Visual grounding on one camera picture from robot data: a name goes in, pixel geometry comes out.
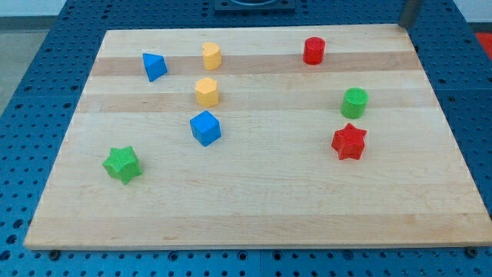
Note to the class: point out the red cylinder block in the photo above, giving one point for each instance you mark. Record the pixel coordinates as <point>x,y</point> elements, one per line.
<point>314,50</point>

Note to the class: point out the red star block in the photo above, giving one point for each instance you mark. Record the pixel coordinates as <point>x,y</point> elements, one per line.
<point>349,142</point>

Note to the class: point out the blue triangle block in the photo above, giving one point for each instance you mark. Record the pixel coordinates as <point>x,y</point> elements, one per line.
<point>155,66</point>

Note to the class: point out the grey metal rod tool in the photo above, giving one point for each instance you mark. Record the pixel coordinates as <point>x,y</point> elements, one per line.
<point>409,13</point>

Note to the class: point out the yellow heart block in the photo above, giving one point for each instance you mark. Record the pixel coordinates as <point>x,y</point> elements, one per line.
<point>211,53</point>

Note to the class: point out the wooden board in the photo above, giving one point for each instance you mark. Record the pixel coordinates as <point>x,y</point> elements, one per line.
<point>272,180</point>

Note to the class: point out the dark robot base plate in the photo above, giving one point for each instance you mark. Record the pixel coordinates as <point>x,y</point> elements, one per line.
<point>254,5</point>

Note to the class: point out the yellow hexagon block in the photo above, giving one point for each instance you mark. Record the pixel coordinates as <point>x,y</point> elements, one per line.
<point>207,92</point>

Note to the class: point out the green star block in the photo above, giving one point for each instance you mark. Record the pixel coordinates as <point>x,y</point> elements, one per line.
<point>122,164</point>

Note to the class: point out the blue cube block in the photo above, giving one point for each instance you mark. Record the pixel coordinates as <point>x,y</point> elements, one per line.
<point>205,128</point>

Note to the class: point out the green cylinder block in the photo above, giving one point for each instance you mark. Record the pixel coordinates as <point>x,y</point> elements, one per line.
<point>354,103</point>

